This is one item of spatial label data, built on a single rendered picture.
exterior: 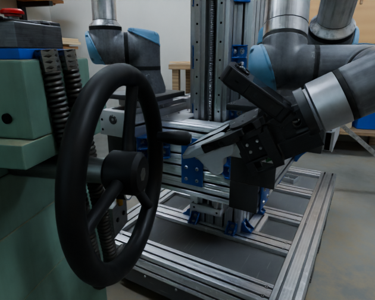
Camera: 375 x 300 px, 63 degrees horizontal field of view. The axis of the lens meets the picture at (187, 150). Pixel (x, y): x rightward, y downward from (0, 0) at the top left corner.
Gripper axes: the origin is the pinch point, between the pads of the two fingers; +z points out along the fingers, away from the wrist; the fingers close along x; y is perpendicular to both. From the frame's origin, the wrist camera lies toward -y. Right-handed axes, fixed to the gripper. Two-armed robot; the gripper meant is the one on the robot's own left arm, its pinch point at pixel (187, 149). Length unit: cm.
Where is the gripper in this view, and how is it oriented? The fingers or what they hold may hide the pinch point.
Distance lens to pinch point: 51.3
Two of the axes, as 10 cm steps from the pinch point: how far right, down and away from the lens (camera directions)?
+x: 2.6, -3.5, 9.0
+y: 4.8, 8.6, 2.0
